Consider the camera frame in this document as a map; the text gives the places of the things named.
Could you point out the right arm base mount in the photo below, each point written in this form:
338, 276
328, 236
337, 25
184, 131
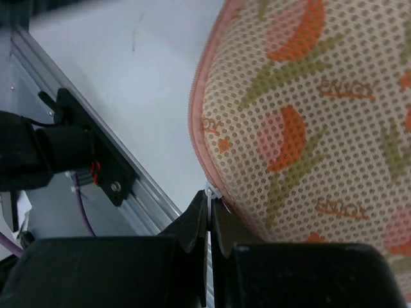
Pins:
75, 141

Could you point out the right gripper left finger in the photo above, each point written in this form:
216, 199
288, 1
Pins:
164, 270

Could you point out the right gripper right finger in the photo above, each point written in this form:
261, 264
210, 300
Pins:
249, 272

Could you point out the floral mesh laundry bag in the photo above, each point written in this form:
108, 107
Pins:
300, 117

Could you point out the aluminium front rail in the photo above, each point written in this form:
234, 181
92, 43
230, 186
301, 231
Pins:
147, 209

